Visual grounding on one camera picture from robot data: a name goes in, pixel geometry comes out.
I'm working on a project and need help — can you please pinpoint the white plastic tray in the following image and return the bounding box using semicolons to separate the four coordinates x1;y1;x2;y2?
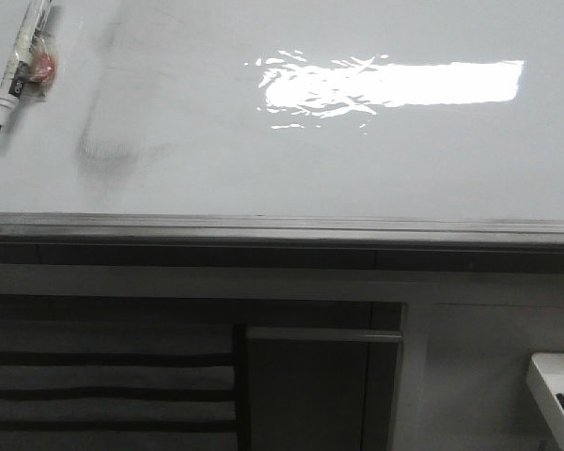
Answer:
526;352;564;450

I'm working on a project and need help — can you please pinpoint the white whiteboard with frame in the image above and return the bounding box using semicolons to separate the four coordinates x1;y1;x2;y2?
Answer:
0;1;564;273

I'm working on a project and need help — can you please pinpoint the white black whiteboard marker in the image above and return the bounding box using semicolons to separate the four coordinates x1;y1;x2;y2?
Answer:
0;0;57;132

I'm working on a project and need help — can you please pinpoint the striped slatted panel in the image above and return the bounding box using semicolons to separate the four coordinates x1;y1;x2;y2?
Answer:
0;321;246;450

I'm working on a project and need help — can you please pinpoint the dark cabinet panel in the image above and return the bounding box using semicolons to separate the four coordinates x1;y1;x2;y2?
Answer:
247;326;401;450

